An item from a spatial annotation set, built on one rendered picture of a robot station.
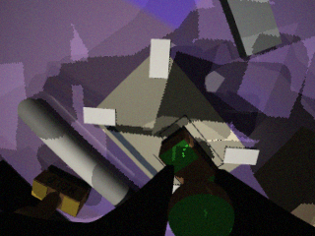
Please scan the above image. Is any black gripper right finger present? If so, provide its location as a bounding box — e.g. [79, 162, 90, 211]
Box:
[214, 169, 315, 236]

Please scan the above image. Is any grey cylinder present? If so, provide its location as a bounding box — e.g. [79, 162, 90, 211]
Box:
[17, 98, 137, 207]

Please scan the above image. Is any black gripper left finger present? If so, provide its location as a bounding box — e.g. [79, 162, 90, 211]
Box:
[0, 165, 174, 236]

